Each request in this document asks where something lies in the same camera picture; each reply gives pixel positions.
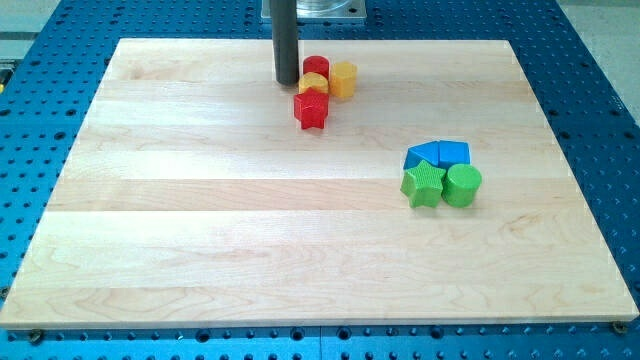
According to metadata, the red star block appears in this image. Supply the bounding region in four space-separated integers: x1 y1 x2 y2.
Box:
293 88 329 130

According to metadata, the green star block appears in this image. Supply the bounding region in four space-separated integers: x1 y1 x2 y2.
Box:
400 160 446 208

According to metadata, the yellow hexagon block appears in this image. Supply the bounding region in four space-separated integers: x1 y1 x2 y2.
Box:
329 61 357 98

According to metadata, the blue triangle block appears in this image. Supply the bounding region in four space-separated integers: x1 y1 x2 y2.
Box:
403 141 439 170

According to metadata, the red cylinder block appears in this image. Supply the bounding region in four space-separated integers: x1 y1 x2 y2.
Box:
303 55 330 79

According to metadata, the light wooden board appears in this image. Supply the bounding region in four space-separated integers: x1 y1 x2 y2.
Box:
1 38 638 329

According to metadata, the blue cube block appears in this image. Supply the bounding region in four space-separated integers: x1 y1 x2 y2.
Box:
438 140 471 169

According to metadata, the green cylinder block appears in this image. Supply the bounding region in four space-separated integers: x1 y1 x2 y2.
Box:
442 164 482 208

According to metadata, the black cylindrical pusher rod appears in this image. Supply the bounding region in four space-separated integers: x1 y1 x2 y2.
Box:
269 0 300 86

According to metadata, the blue perforated metal table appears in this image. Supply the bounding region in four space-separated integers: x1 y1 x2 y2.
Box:
1 0 639 359

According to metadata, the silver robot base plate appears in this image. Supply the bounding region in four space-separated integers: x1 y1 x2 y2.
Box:
260 0 368 22

